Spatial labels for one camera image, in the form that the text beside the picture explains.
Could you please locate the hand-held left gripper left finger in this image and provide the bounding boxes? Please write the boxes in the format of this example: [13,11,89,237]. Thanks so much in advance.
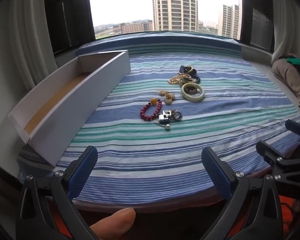
[19,145,99,240]

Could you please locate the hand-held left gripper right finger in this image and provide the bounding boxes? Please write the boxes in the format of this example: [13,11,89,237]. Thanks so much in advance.
[201,147,283,240]

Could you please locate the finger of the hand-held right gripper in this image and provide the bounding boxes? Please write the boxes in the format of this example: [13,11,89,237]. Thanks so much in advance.
[285,119,300,140]
[256,141,300,198]

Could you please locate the long white cardboard box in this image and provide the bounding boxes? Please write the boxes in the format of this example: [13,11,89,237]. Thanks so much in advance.
[8,50,131,168]

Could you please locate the person's left hand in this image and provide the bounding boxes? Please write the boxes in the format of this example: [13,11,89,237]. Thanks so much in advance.
[89,207,136,240]

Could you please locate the blue green striped bed sheet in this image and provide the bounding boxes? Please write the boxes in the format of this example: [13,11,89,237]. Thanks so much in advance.
[17,31,300,207]

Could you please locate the beige cloth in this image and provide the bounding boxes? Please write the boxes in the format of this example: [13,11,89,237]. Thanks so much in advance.
[272,57,300,103]

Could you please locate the orange cloth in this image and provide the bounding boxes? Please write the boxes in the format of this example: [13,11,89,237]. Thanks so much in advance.
[279,196,300,234]

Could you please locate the silver rings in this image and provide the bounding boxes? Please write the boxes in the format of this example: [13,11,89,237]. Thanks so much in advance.
[171,109,183,121]

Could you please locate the pale green jade bangle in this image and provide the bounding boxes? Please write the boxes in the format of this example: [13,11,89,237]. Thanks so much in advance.
[181,83,205,102]

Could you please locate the white curtain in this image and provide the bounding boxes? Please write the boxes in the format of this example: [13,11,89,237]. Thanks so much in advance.
[269,0,300,63]
[8,0,56,90]

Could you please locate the dark window panel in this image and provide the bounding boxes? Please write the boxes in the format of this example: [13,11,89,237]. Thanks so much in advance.
[43,0,96,54]
[240,0,276,52]

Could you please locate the slim apartment building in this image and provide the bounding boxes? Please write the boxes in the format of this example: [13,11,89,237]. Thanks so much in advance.
[217,4,240,40]

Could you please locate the low brown building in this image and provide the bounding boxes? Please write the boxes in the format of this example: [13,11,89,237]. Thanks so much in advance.
[120,22,154,34]

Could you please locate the tall apartment building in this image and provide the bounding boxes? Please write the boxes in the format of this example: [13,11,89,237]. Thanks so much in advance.
[152,0,199,32]

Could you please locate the red bead bracelet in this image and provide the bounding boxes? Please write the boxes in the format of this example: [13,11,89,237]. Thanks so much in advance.
[140,97,163,122]

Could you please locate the black bead bracelet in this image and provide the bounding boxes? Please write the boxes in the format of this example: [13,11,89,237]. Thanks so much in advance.
[184,76,202,84]

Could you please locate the yellow amber bead bracelet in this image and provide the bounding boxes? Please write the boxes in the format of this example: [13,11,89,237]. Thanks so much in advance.
[168,74,190,86]

